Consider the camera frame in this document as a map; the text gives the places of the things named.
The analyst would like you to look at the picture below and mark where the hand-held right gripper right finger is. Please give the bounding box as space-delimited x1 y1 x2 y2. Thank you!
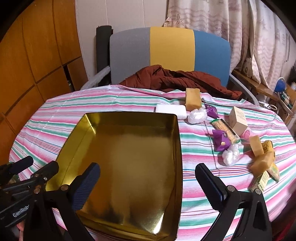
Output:
195 163 273 241

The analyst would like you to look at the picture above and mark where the yellow sponge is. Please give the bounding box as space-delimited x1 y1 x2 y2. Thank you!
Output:
249 136 264 157
185 88 201 111
251 153 276 178

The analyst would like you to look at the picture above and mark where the purple candy packet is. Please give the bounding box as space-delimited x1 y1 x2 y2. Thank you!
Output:
212 129 232 152
204 103 219 118

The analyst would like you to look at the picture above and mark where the brown padded jacket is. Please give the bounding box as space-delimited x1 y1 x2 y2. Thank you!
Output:
119 65 243 100

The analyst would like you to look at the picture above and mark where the white sponge block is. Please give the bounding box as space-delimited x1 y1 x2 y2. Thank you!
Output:
155 104 187 120

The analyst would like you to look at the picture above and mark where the gold metal tin tray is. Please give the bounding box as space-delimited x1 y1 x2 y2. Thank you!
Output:
45 112 183 240

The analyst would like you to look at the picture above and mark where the pink green striped tablecloth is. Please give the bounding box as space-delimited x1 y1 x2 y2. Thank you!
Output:
9 85 296 241

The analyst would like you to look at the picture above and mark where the beige cardboard box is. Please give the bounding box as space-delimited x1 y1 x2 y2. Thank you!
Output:
229 106 248 137

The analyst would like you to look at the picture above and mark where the patterned beige curtain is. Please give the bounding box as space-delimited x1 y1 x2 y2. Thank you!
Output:
163 0 296 86

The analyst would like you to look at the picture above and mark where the pink plastic bag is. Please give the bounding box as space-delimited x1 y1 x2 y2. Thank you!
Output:
242 130 255 141

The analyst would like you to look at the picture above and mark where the grey yellow blue chair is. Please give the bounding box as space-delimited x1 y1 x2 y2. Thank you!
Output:
80 27 260 106

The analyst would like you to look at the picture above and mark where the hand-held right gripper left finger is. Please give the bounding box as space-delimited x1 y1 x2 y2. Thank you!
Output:
23 162 101 241

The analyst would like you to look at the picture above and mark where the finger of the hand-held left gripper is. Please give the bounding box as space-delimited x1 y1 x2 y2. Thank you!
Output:
0 156 34 183
2 161 59 193

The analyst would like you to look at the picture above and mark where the small green box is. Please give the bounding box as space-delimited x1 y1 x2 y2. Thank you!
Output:
250 170 270 193

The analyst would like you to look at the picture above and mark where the clear plastic bag bundle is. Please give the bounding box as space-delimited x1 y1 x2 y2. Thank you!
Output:
222 144 240 166
187 108 207 124

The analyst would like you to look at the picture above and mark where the clear sesame cracker packet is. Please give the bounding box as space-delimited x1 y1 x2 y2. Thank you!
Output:
212 119 241 143

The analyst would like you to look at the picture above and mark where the wooden shelf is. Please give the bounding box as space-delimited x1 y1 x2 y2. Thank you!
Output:
232 70 296 121

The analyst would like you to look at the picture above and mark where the black rolled mat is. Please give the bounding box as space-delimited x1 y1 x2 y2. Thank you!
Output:
96 25 113 80

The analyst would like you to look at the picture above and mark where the wooden cabinet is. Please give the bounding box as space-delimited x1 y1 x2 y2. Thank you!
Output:
0 0 88 167

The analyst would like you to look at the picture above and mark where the blue round object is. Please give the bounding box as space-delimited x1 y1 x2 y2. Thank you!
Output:
275 77 287 93

